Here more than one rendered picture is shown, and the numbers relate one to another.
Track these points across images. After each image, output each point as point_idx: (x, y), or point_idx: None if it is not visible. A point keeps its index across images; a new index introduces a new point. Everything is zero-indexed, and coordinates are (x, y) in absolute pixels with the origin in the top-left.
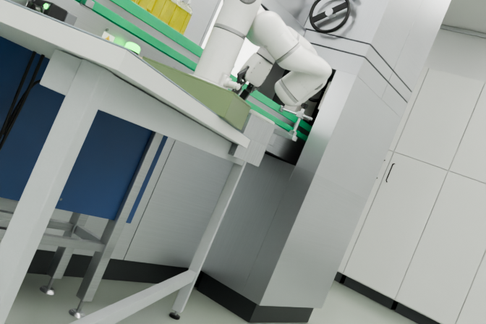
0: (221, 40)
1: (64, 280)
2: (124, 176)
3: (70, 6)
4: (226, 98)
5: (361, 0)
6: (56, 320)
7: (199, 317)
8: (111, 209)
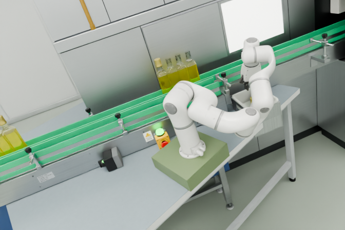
0: (177, 134)
1: (231, 174)
2: None
3: (119, 140)
4: (186, 183)
5: None
6: (217, 216)
7: (313, 169)
8: None
